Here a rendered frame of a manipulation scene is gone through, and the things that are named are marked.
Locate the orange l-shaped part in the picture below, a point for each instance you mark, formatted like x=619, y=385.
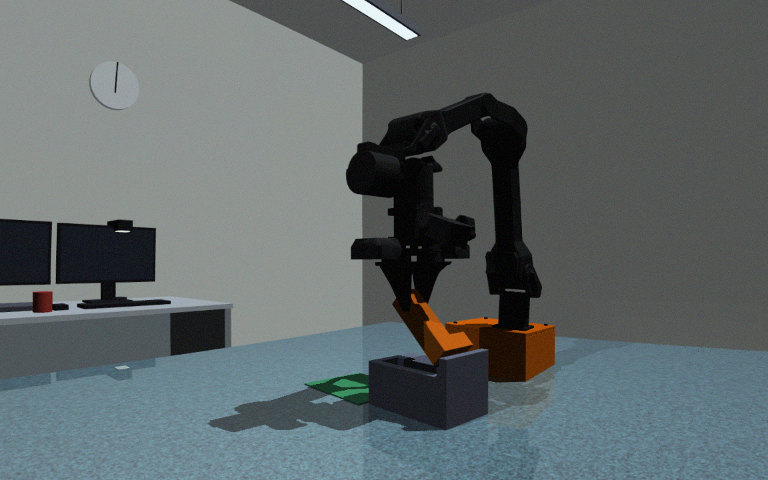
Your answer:
x=433, y=338

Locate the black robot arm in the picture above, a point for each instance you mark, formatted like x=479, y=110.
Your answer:
x=382, y=171

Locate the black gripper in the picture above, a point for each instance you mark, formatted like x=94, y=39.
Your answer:
x=395, y=258

